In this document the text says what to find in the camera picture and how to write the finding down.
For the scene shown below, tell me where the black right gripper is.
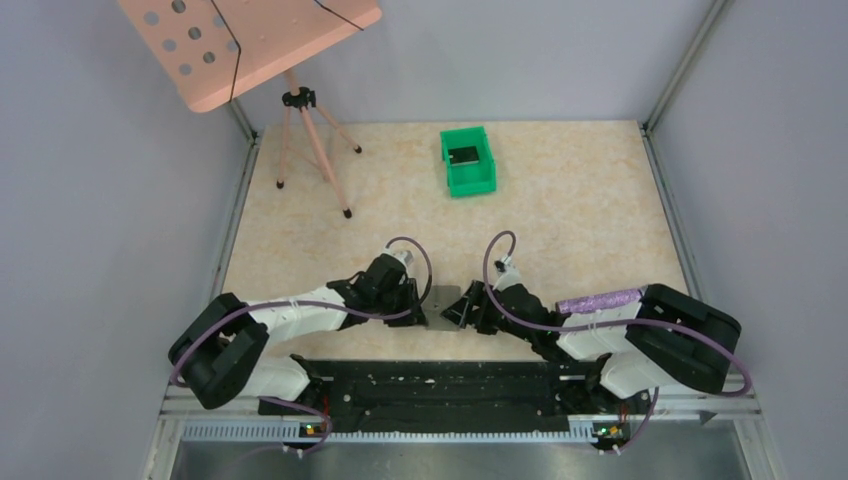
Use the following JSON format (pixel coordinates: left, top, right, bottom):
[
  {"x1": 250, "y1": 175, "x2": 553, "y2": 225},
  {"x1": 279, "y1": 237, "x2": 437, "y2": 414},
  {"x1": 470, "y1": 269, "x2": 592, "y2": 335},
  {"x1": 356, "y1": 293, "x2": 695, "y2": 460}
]
[{"x1": 441, "y1": 279, "x2": 535, "y2": 343}]

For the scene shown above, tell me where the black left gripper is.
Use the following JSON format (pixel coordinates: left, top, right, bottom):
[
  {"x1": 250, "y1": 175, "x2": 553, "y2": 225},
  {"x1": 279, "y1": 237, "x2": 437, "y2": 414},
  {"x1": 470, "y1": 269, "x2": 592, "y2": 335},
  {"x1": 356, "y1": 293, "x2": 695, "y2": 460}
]
[{"x1": 374, "y1": 277, "x2": 428, "y2": 327}]

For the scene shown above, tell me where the grey card holder wallet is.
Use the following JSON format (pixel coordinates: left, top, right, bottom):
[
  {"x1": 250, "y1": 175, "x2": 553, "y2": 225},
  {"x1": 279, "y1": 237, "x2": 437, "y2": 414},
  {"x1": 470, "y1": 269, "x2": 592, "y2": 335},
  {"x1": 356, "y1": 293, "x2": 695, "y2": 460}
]
[{"x1": 422, "y1": 285, "x2": 462, "y2": 332}]

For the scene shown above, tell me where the black card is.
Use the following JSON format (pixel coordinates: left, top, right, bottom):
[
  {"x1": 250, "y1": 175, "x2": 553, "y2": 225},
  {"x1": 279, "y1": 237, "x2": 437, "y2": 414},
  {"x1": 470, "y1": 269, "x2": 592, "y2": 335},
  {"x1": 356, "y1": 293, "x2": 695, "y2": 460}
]
[{"x1": 448, "y1": 146, "x2": 480, "y2": 166}]

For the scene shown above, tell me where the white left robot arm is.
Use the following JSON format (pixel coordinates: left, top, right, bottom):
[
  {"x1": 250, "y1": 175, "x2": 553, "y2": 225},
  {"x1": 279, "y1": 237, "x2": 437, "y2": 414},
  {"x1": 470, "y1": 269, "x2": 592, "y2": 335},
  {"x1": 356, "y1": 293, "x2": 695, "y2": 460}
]
[{"x1": 168, "y1": 250, "x2": 420, "y2": 414}]

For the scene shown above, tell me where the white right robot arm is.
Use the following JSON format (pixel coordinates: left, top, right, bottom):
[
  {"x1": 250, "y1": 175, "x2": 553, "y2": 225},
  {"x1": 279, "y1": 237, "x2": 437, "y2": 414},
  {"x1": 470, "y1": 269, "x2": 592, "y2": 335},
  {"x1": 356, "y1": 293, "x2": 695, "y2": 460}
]
[{"x1": 440, "y1": 273, "x2": 742, "y2": 412}]

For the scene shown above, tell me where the green plastic bin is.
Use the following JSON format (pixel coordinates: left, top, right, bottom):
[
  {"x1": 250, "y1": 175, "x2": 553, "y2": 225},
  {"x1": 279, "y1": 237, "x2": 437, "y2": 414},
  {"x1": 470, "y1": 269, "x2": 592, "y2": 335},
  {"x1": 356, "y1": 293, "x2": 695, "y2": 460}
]
[{"x1": 440, "y1": 126, "x2": 497, "y2": 198}]

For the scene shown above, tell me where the pink music stand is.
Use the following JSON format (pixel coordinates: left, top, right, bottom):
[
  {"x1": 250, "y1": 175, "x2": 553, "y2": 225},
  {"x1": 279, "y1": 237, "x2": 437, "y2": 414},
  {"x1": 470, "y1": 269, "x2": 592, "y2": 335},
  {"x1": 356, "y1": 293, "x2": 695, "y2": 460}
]
[{"x1": 119, "y1": 0, "x2": 382, "y2": 218}]

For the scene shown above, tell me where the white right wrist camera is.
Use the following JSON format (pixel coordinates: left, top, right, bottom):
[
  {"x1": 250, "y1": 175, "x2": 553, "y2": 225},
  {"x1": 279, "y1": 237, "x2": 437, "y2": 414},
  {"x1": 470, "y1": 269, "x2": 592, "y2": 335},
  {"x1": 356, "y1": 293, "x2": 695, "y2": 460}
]
[{"x1": 494, "y1": 255, "x2": 518, "y2": 277}]

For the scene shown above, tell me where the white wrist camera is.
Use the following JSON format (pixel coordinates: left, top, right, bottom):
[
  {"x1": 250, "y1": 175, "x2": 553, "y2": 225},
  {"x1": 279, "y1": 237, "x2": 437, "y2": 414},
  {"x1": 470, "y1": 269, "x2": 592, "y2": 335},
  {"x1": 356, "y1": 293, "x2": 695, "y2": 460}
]
[
  {"x1": 383, "y1": 248, "x2": 414, "y2": 268},
  {"x1": 494, "y1": 255, "x2": 518, "y2": 277}
]

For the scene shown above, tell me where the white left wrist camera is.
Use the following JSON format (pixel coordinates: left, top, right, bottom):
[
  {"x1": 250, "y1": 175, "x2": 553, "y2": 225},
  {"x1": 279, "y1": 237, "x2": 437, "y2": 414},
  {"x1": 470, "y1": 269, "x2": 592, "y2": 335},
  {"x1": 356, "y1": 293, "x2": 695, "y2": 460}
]
[{"x1": 383, "y1": 248, "x2": 414, "y2": 268}]

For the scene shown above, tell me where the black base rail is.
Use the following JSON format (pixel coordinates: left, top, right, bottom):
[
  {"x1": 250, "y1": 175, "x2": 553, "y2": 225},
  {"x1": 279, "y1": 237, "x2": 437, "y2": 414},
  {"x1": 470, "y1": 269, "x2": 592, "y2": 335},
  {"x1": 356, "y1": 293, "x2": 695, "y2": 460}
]
[{"x1": 296, "y1": 359, "x2": 650, "y2": 434}]

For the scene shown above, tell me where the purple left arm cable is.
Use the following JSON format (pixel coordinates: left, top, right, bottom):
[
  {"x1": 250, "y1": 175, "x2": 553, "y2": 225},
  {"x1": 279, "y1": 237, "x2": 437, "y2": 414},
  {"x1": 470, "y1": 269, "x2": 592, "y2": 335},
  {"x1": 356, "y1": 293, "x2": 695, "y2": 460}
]
[{"x1": 168, "y1": 236, "x2": 435, "y2": 389}]

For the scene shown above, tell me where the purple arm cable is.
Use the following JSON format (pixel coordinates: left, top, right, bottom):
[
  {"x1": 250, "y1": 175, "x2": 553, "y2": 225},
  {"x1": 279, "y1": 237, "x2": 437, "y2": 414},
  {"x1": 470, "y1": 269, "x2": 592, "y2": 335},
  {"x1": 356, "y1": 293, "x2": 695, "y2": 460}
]
[
  {"x1": 482, "y1": 231, "x2": 754, "y2": 397},
  {"x1": 168, "y1": 236, "x2": 435, "y2": 389}
]

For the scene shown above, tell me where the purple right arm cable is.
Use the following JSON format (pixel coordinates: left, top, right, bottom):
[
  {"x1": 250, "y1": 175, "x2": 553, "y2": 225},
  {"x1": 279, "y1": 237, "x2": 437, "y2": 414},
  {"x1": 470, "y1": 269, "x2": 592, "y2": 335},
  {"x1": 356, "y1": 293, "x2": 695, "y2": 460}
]
[{"x1": 482, "y1": 231, "x2": 754, "y2": 397}]

